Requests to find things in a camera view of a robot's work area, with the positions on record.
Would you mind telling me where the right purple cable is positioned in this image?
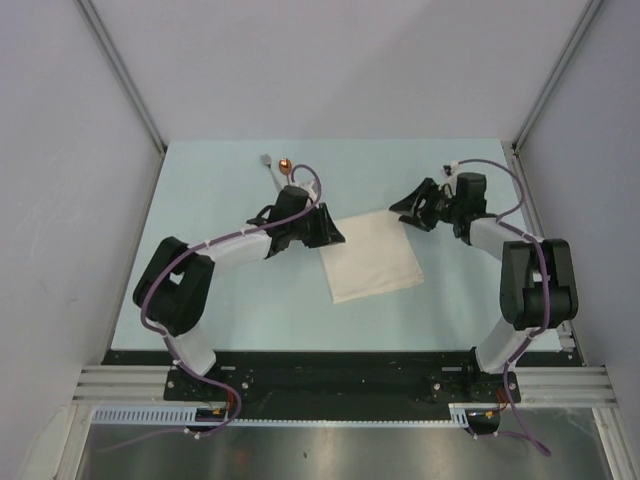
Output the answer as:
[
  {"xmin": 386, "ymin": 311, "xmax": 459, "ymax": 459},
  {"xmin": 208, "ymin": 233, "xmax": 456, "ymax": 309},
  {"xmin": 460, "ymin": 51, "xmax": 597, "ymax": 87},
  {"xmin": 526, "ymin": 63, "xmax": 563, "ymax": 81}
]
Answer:
[{"xmin": 457, "ymin": 158, "xmax": 554, "ymax": 457}]

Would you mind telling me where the left aluminium frame post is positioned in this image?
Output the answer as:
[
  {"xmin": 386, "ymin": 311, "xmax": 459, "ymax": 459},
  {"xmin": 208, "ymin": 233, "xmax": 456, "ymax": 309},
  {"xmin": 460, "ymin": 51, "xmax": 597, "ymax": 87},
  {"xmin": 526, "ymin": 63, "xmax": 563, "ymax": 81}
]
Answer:
[{"xmin": 72, "ymin": 0, "xmax": 168, "ymax": 158}]

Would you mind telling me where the right aluminium frame post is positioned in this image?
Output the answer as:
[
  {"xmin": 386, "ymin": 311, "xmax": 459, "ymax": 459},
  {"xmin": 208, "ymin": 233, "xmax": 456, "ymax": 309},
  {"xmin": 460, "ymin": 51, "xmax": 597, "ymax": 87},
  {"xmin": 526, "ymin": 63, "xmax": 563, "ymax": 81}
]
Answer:
[{"xmin": 511, "ymin": 0, "xmax": 608, "ymax": 153}]

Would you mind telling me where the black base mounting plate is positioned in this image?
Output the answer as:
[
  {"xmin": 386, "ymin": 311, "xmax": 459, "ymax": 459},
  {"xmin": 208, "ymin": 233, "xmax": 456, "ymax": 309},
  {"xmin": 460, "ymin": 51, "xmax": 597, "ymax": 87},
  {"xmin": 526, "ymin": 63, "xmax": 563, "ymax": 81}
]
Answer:
[{"xmin": 102, "ymin": 350, "xmax": 581, "ymax": 409}]

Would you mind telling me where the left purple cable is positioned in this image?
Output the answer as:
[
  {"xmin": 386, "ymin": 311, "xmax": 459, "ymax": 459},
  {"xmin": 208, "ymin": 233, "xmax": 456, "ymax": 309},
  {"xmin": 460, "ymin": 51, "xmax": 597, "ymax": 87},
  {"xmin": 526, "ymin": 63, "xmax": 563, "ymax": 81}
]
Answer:
[{"xmin": 99, "ymin": 163, "xmax": 324, "ymax": 451}]

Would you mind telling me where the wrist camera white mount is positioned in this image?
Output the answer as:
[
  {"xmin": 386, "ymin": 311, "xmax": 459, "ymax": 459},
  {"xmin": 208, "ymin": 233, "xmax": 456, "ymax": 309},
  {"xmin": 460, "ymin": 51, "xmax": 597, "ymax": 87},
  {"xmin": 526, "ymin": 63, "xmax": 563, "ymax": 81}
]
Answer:
[
  {"xmin": 293, "ymin": 180, "xmax": 320, "ymax": 203},
  {"xmin": 442, "ymin": 161, "xmax": 461, "ymax": 181}
]

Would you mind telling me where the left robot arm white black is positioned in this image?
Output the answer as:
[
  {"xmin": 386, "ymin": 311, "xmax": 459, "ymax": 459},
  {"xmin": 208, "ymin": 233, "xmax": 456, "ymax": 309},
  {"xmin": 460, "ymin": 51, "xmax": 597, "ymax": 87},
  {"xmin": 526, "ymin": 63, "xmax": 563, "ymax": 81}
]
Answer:
[{"xmin": 133, "ymin": 186, "xmax": 346, "ymax": 400}]

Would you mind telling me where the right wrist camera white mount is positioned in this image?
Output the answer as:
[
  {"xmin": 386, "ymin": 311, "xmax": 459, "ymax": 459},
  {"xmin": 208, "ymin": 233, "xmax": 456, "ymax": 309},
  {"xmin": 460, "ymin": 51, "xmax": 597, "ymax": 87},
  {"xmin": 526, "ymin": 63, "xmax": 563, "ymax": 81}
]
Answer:
[{"xmin": 442, "ymin": 161, "xmax": 461, "ymax": 181}]

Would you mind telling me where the silver fork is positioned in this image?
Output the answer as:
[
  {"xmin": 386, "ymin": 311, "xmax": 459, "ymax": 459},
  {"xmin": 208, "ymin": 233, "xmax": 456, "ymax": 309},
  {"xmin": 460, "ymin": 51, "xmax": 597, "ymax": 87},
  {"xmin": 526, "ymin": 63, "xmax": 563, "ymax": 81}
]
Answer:
[{"xmin": 260, "ymin": 154, "xmax": 282, "ymax": 192}]

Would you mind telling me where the white cloth napkin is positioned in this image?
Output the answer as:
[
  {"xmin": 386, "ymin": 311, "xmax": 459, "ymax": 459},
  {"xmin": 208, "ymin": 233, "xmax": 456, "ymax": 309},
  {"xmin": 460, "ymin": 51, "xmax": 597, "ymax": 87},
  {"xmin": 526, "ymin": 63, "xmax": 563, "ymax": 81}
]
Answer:
[{"xmin": 320, "ymin": 210, "xmax": 424, "ymax": 304}]

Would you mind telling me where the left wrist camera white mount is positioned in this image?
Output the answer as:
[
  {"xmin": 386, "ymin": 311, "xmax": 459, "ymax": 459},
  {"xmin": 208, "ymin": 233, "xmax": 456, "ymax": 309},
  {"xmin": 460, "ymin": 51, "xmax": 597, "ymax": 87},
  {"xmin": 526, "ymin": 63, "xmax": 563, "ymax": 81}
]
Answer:
[{"xmin": 293, "ymin": 180, "xmax": 320, "ymax": 203}]

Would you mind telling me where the copper spoon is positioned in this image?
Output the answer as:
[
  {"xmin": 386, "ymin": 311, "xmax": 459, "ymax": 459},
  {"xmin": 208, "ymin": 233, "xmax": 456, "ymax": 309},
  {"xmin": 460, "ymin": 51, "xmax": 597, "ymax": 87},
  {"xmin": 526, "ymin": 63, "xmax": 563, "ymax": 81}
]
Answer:
[{"xmin": 278, "ymin": 158, "xmax": 293, "ymax": 176}]

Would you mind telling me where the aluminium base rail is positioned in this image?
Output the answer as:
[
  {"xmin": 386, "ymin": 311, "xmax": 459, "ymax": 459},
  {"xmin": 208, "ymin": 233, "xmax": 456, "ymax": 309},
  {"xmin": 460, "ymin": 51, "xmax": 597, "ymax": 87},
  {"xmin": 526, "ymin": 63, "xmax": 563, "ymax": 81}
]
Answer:
[{"xmin": 72, "ymin": 365, "xmax": 617, "ymax": 408}]

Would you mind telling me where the purple cable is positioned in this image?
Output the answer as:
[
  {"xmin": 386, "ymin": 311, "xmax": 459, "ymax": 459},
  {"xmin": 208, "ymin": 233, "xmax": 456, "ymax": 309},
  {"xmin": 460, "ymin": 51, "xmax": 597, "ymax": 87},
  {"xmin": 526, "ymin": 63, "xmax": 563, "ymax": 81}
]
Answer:
[
  {"xmin": 457, "ymin": 158, "xmax": 554, "ymax": 457},
  {"xmin": 99, "ymin": 163, "xmax": 324, "ymax": 451}
]

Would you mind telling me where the aluminium frame post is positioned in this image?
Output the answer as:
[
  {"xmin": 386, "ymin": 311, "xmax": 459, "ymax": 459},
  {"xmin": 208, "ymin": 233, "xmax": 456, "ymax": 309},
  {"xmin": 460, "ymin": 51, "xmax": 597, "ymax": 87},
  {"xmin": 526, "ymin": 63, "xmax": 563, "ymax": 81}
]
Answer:
[
  {"xmin": 72, "ymin": 0, "xmax": 168, "ymax": 158},
  {"xmin": 511, "ymin": 0, "xmax": 608, "ymax": 153}
]

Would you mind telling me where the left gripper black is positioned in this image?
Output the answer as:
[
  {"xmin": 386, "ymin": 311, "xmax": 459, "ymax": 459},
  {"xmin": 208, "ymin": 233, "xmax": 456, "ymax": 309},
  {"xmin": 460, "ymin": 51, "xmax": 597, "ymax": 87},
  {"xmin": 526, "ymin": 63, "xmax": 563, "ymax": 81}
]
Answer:
[{"xmin": 287, "ymin": 203, "xmax": 343, "ymax": 248}]

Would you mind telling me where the white slotted cable duct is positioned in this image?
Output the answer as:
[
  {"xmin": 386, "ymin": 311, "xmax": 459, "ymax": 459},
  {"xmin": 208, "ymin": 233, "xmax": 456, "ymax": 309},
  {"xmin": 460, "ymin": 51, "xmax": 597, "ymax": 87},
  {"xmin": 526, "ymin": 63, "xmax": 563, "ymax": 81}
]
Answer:
[{"xmin": 93, "ymin": 405, "xmax": 497, "ymax": 429}]

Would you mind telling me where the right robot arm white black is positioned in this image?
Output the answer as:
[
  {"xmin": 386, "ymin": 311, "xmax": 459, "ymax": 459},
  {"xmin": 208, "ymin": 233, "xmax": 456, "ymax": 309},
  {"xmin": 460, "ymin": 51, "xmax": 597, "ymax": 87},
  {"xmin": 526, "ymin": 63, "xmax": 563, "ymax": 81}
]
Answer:
[{"xmin": 389, "ymin": 172, "xmax": 579, "ymax": 401}]

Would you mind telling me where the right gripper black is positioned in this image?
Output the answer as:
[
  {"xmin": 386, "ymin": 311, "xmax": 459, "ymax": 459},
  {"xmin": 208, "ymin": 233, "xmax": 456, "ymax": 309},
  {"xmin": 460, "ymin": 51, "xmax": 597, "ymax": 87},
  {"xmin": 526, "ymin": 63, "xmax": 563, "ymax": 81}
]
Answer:
[{"xmin": 390, "ymin": 178, "xmax": 463, "ymax": 232}]

